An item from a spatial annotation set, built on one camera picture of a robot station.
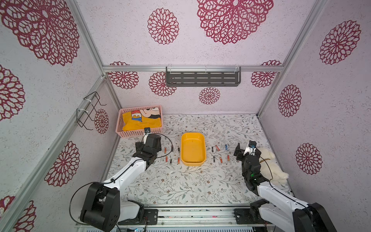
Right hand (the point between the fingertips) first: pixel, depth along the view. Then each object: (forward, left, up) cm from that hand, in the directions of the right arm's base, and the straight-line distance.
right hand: (246, 144), depth 82 cm
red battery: (+7, +13, -16) cm, 22 cm away
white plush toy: (-15, -7, +3) cm, 17 cm away
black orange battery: (+6, +45, -15) cm, 48 cm away
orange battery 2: (+5, +49, -16) cm, 52 cm away
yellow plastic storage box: (+4, +30, -15) cm, 34 cm away
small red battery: (-3, +39, -16) cm, 43 cm away
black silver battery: (+5, +40, -15) cm, 43 cm away
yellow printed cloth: (+29, +64, -8) cm, 71 cm away
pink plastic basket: (+14, +81, -8) cm, 83 cm away
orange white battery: (-2, +12, -17) cm, 20 cm away
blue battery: (+8, +7, -17) cm, 20 cm away
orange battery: (+1, +7, -17) cm, 19 cm away
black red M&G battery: (-3, +45, -16) cm, 48 cm away
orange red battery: (-2, +48, -16) cm, 50 cm away
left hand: (+1, +58, -2) cm, 58 cm away
